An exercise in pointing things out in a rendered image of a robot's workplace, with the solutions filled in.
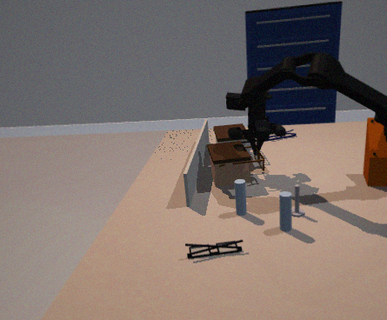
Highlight blue-grey cylinder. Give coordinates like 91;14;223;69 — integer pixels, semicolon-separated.
235;179;247;216
279;191;292;232

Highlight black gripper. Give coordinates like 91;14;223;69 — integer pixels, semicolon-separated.
228;112;285;155

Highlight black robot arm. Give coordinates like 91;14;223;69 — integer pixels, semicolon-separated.
226;52;387;143

